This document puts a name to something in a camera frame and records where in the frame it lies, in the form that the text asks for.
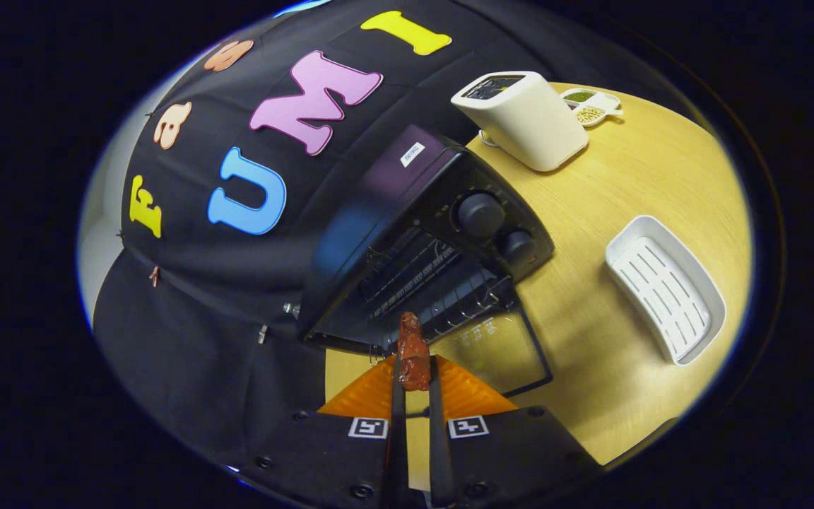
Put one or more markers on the white rectangular dish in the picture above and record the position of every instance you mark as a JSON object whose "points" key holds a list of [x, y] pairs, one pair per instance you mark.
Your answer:
{"points": [[661, 290]]}

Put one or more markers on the pink clothes peg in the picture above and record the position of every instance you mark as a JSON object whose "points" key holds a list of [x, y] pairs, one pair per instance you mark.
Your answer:
{"points": [[155, 276]]}

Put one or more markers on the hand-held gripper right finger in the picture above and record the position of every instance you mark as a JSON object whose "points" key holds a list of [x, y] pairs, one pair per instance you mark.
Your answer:
{"points": [[439, 452]]}

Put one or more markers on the divided dish with beans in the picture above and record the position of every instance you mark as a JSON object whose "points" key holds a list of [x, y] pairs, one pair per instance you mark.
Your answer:
{"points": [[591, 113]]}

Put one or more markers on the black toaster oven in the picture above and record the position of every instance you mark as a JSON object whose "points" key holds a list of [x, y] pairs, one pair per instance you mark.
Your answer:
{"points": [[379, 205]]}

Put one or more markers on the white bread toaster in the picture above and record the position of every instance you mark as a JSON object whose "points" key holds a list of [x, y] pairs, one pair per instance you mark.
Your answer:
{"points": [[527, 120]]}

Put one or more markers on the brown fried chicken piece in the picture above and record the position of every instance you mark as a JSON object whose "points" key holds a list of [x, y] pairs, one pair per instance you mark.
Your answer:
{"points": [[414, 360]]}

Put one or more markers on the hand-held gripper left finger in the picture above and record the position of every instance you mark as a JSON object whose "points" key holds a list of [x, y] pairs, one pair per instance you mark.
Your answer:
{"points": [[398, 452]]}

